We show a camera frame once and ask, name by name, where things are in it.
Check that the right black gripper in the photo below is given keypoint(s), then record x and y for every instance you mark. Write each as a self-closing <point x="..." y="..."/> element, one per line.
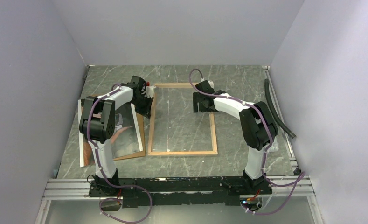
<point x="196" y="99"/>

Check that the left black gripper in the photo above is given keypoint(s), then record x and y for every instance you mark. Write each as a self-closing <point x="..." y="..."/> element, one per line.
<point x="146" y="111"/>

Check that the wooden picture frame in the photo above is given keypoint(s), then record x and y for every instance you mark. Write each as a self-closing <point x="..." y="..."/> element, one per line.
<point x="183" y="119"/>

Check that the glossy photo print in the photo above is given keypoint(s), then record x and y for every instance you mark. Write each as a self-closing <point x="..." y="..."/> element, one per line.
<point x="122" y="133"/>

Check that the clear acrylic sheet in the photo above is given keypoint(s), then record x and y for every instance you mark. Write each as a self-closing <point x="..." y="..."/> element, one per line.
<point x="183" y="120"/>

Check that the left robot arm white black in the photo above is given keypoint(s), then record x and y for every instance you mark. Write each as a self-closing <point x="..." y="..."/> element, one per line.
<point x="97" y="123"/>

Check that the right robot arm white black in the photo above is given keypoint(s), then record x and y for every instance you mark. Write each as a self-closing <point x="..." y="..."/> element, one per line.
<point x="258" y="126"/>

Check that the brown backing board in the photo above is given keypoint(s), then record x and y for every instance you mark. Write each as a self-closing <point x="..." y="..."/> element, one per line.
<point x="140" y="139"/>

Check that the clear plastic parts box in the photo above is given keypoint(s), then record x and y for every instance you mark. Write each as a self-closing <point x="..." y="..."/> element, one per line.
<point x="273" y="147"/>

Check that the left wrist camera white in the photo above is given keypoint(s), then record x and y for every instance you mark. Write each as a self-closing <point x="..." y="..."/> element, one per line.
<point x="150" y="90"/>

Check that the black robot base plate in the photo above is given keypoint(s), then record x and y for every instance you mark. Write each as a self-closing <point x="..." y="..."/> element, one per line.
<point x="135" y="192"/>

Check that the aluminium rail frame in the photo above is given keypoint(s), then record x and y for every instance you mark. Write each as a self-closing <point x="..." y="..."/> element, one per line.
<point x="297" y="184"/>

